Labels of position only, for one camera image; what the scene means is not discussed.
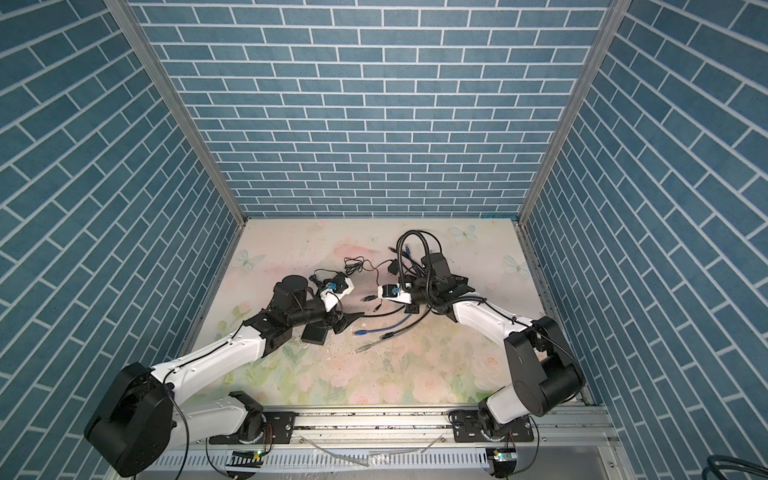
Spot black network switch blue ports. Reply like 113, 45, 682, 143
301, 324, 328, 346

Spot black ethernet cable gold plug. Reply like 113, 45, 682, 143
363, 230, 444, 318

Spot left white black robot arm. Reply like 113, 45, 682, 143
84, 273, 361, 477

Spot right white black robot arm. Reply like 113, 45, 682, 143
398, 253, 586, 439

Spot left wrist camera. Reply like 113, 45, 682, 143
319, 274, 354, 312

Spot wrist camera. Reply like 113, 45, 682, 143
377, 284, 413, 305
319, 274, 354, 312

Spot blue ethernet cable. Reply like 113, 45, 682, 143
353, 244, 428, 337

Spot grey ethernet cable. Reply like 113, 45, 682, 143
355, 332, 397, 354

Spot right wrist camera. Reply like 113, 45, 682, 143
377, 284, 413, 305

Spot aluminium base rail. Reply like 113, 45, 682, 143
104, 404, 637, 480

